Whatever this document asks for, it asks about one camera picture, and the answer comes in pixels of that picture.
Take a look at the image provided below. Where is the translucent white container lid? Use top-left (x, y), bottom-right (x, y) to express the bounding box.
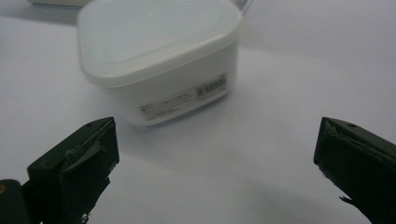
top-left (77, 0), bottom-right (244, 89)

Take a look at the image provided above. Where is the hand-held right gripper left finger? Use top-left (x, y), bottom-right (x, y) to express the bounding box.
top-left (21, 117), bottom-right (120, 224)

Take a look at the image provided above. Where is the white plastic container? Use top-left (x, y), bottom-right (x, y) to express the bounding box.
top-left (87, 40), bottom-right (239, 127)

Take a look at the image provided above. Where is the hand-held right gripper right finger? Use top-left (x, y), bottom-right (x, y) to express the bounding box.
top-left (313, 117), bottom-right (396, 224)

